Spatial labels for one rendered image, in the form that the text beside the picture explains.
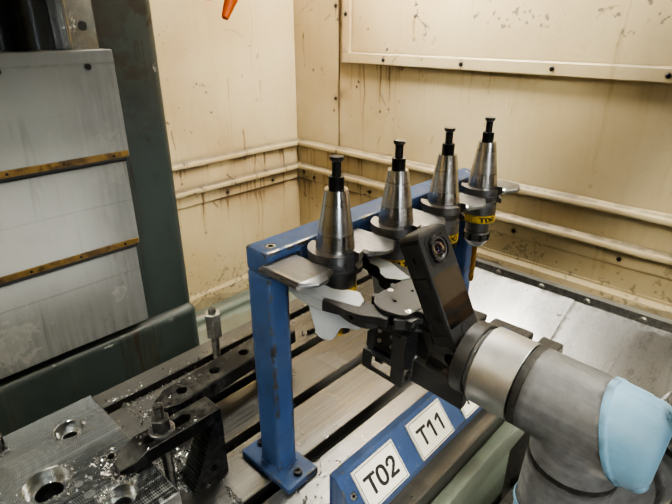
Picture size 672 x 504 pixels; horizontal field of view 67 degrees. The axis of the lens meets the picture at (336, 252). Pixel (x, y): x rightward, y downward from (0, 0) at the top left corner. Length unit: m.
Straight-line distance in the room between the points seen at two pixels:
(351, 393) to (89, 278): 0.52
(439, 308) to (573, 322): 0.84
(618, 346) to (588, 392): 0.82
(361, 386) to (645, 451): 0.53
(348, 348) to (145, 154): 0.54
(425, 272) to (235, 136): 1.20
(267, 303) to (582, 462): 0.34
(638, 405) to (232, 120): 1.35
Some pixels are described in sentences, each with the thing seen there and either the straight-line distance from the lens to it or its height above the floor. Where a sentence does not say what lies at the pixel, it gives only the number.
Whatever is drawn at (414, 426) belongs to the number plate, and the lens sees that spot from 0.74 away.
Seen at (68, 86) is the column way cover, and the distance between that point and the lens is 0.94.
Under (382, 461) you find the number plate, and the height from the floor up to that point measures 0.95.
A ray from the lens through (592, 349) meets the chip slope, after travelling 1.26.
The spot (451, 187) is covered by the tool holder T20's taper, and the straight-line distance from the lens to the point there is 0.71.
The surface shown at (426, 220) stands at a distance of 0.68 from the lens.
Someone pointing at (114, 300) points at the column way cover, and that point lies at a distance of 1.07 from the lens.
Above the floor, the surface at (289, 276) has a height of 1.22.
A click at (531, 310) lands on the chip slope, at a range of 1.32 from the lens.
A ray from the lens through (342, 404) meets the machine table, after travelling 0.84.
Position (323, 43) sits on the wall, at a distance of 1.64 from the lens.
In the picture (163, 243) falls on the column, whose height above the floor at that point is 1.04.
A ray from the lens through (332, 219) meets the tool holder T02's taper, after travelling 0.54.
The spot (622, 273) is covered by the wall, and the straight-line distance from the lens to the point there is 1.29.
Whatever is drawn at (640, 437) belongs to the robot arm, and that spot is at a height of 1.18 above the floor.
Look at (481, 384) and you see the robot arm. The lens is 0.47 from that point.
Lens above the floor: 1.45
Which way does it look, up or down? 24 degrees down
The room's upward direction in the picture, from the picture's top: straight up
